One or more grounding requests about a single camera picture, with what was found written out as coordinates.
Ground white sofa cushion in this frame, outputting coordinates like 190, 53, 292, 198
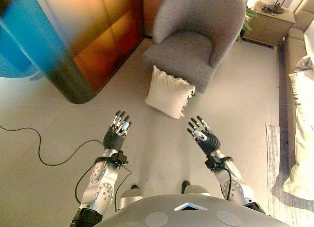
283, 55, 314, 201

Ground grey fabric armchair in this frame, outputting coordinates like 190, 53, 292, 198
143, 0, 247, 94

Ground orange wooden cabinet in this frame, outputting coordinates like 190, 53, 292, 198
34, 0, 153, 105

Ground cream fringed cushion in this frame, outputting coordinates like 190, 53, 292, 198
144, 65, 196, 119

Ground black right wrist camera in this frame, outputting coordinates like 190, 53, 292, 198
205, 156, 218, 172

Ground black floor cable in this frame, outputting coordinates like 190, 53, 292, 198
0, 125, 106, 167

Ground beige sofa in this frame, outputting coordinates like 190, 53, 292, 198
279, 0, 314, 169

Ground grey robot torso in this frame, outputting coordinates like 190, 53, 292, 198
93, 194, 292, 227

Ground beige side table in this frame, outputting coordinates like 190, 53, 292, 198
245, 0, 296, 45

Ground green potted plant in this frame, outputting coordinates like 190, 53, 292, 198
236, 0, 258, 43

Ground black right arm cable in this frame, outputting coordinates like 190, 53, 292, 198
220, 167, 233, 201

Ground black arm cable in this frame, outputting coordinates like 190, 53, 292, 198
220, 167, 233, 201
75, 163, 132, 213

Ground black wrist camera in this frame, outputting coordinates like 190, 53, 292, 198
205, 156, 218, 172
112, 150, 129, 168

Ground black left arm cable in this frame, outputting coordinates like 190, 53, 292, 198
75, 163, 132, 213

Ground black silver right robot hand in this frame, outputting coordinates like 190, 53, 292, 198
187, 115, 221, 156

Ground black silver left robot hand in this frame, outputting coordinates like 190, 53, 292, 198
102, 110, 133, 152

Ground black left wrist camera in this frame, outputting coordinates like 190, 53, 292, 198
112, 150, 129, 168

